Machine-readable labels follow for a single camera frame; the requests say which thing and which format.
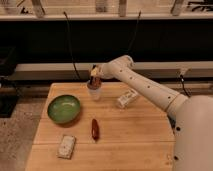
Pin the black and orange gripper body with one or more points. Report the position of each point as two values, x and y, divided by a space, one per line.
94 81

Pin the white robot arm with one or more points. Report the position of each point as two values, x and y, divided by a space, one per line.
193 145

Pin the translucent plastic cup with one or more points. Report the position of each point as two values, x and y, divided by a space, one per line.
94 91

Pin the white eraser box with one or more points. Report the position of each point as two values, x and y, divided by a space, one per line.
127 97

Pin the green ceramic bowl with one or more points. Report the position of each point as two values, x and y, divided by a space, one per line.
63 109

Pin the white rectangular sponge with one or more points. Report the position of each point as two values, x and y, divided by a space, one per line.
66 147

